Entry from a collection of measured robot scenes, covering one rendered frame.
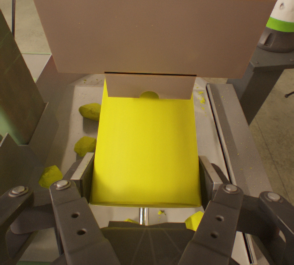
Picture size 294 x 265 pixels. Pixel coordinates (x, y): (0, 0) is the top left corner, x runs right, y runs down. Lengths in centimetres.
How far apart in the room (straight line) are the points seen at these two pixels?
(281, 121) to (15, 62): 191
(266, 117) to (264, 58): 127
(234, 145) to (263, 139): 146
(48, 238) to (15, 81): 17
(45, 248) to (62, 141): 13
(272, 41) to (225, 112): 43
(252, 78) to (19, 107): 71
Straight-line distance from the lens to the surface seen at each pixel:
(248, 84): 82
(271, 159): 171
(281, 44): 77
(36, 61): 59
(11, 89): 25
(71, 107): 37
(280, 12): 73
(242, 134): 36
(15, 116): 25
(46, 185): 28
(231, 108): 39
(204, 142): 32
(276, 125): 195
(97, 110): 33
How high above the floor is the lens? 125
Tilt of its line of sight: 49 degrees down
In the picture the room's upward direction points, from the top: 3 degrees clockwise
